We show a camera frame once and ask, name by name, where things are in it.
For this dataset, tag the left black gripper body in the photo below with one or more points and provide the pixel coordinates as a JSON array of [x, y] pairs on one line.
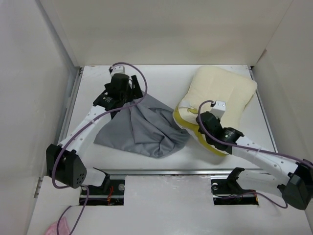
[[126, 95]]

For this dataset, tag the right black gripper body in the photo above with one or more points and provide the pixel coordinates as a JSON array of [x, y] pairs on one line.
[[208, 139]]

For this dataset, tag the grey pillowcase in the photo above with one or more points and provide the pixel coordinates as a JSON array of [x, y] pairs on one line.
[[147, 128]]

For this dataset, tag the cream yellow pillow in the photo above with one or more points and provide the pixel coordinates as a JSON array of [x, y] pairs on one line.
[[216, 84]]

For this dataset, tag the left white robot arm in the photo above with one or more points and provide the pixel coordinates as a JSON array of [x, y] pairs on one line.
[[64, 161]]

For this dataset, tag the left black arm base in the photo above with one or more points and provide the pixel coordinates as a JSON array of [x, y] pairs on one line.
[[104, 189]]

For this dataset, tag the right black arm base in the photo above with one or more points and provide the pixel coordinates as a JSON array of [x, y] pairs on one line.
[[227, 191]]

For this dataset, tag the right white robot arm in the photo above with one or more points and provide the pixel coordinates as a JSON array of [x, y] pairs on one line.
[[285, 176]]

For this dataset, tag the pink cloth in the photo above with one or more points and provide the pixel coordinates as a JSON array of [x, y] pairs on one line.
[[61, 225]]

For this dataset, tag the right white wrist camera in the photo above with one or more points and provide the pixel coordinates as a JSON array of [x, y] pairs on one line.
[[218, 109]]

